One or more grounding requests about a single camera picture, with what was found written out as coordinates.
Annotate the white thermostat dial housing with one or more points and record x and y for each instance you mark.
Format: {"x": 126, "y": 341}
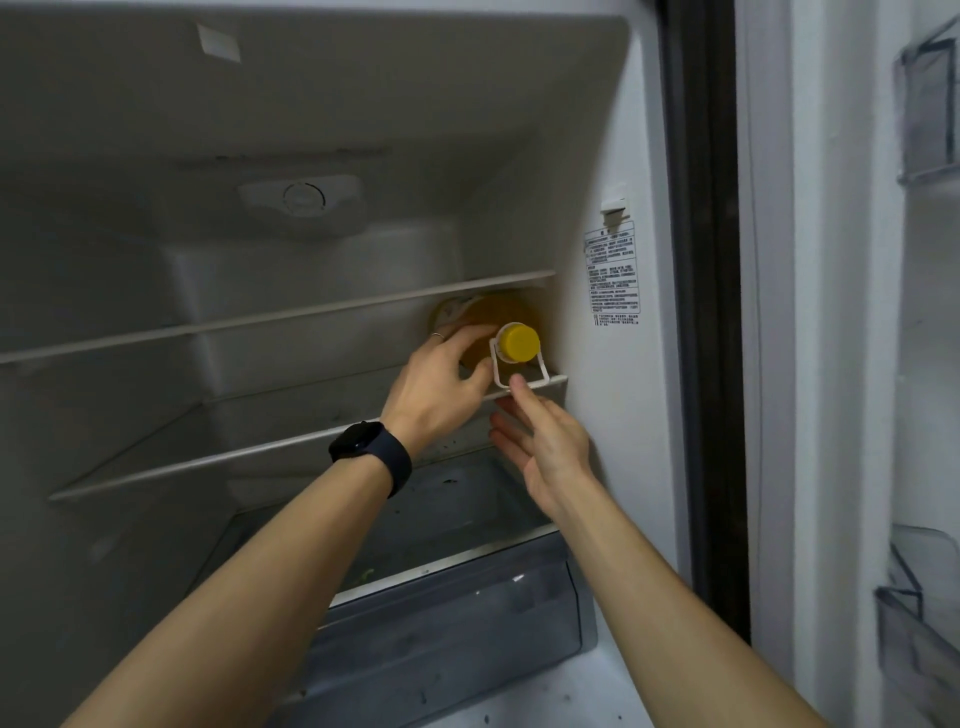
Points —
{"x": 304, "y": 199}

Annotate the glass crisper cover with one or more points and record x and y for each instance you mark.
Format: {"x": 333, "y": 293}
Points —
{"x": 450, "y": 517}

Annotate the oil bottle with yellow cap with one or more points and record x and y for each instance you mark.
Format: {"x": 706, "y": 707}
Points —
{"x": 487, "y": 311}

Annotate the white tape piece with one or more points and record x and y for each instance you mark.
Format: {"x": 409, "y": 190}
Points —
{"x": 219, "y": 42}

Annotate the clear door bin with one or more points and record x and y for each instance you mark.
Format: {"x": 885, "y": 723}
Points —
{"x": 922, "y": 637}
{"x": 930, "y": 105}

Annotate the person's right forearm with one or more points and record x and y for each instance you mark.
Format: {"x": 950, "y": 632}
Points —
{"x": 660, "y": 622}

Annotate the white refrigerator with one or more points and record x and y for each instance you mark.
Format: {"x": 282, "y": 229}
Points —
{"x": 150, "y": 150}

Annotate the person's right hand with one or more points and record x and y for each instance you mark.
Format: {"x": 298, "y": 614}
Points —
{"x": 551, "y": 450}

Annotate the white refrigerator door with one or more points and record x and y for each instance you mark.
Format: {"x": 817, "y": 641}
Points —
{"x": 832, "y": 337}

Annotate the white door switch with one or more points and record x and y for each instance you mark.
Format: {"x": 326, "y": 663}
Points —
{"x": 613, "y": 210}

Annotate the person's left forearm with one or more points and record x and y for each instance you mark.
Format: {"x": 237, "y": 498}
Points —
{"x": 247, "y": 600}

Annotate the black smartwatch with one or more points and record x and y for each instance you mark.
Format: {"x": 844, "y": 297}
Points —
{"x": 369, "y": 454}

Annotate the person's right thumb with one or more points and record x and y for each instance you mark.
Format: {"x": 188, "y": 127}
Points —
{"x": 526, "y": 394}

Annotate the person's left hand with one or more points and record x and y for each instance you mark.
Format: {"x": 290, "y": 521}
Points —
{"x": 431, "y": 394}

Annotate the person's left thumb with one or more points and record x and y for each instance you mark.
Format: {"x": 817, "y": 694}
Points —
{"x": 480, "y": 379}

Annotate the glass refrigerator shelf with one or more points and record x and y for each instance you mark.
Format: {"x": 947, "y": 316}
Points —
{"x": 247, "y": 450}
{"x": 300, "y": 311}

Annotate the clear crisper drawer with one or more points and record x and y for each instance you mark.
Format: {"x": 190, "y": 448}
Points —
{"x": 465, "y": 637}

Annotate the white printed label sticker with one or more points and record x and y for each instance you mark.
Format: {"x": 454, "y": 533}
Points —
{"x": 613, "y": 277}

